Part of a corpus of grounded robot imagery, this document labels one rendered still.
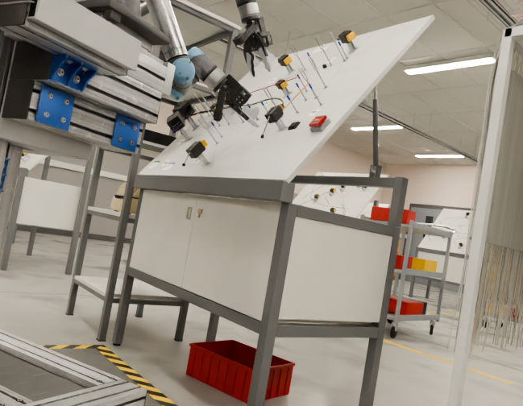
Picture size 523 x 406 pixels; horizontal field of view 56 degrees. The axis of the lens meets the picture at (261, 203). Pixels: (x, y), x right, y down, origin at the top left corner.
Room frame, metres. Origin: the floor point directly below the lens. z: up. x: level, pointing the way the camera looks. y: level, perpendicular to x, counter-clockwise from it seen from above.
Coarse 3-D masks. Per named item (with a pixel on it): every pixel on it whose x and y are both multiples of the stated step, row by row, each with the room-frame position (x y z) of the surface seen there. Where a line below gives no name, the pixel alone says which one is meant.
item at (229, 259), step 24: (216, 216) 1.95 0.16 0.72; (240, 216) 1.82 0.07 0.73; (264, 216) 1.70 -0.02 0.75; (192, 240) 2.07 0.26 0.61; (216, 240) 1.92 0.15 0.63; (240, 240) 1.80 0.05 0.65; (264, 240) 1.69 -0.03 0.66; (192, 264) 2.04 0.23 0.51; (216, 264) 1.90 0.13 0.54; (240, 264) 1.78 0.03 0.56; (264, 264) 1.67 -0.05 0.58; (192, 288) 2.01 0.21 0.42; (216, 288) 1.88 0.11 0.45; (240, 288) 1.76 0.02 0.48; (264, 288) 1.65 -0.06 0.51; (240, 312) 1.74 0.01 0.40
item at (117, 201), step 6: (120, 186) 2.81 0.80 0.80; (120, 192) 2.78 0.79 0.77; (138, 192) 2.67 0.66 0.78; (174, 192) 2.82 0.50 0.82; (114, 198) 2.78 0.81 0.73; (120, 198) 2.71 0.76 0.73; (132, 198) 2.66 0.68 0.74; (138, 198) 2.68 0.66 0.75; (114, 204) 2.76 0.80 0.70; (120, 204) 2.71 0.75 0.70; (132, 204) 2.66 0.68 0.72; (114, 210) 2.79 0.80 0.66; (120, 210) 2.71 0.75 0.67; (132, 210) 2.66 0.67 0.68
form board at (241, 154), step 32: (384, 32) 2.12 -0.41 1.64; (416, 32) 1.93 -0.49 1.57; (320, 64) 2.27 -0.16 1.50; (352, 64) 2.04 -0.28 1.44; (384, 64) 1.86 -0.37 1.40; (256, 96) 2.43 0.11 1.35; (288, 96) 2.18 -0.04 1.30; (320, 96) 1.97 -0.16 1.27; (352, 96) 1.80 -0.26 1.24; (192, 128) 2.62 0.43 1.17; (224, 128) 2.33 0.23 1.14; (256, 128) 2.09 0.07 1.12; (192, 160) 2.23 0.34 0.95; (224, 160) 2.01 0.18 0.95; (256, 160) 1.84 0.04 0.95; (288, 160) 1.69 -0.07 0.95
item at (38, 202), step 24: (24, 168) 4.17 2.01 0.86; (24, 192) 4.24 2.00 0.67; (48, 192) 4.37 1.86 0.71; (72, 192) 4.50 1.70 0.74; (24, 216) 4.26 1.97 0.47; (48, 216) 4.39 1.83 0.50; (72, 216) 4.53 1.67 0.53; (72, 240) 4.53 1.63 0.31; (0, 264) 4.18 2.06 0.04; (72, 264) 4.54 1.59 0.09
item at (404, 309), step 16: (384, 208) 4.35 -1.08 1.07; (384, 224) 4.33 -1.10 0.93; (416, 224) 4.14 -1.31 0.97; (432, 224) 4.97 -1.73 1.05; (448, 240) 4.70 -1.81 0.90; (400, 256) 4.20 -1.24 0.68; (448, 256) 4.70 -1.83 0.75; (400, 272) 4.12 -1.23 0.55; (416, 272) 4.24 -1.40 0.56; (432, 272) 4.48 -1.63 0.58; (400, 288) 4.10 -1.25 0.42; (400, 304) 4.10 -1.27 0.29; (416, 304) 4.38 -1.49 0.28; (400, 320) 4.13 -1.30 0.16; (416, 320) 4.35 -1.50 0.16
